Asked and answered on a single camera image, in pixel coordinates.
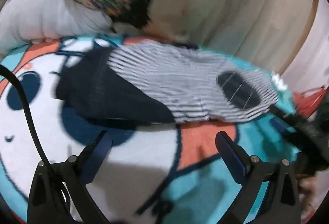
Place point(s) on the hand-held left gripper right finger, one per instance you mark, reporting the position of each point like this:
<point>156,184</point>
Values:
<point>231,153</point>

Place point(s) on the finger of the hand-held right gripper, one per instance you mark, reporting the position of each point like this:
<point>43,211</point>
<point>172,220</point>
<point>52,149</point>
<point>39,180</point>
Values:
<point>284,117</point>

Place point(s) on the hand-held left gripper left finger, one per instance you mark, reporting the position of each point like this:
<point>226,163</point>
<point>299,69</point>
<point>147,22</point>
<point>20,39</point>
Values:
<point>99,152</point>

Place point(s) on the striped and navy pants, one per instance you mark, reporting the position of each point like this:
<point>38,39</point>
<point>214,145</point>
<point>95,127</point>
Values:
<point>167,80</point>

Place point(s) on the person's right hand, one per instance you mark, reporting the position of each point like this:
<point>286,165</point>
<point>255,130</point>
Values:
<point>309,193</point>

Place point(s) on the red cloth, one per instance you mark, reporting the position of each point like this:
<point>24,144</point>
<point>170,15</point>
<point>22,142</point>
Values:
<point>308,100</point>

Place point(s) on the white teal plush toy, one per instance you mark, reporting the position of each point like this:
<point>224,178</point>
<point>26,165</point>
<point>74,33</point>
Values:
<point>279,82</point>

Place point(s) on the cartoon printed teal blanket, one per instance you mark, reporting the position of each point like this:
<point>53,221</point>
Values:
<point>144,154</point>

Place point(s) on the beige curtain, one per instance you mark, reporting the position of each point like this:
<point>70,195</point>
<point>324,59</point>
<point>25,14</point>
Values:
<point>277,21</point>

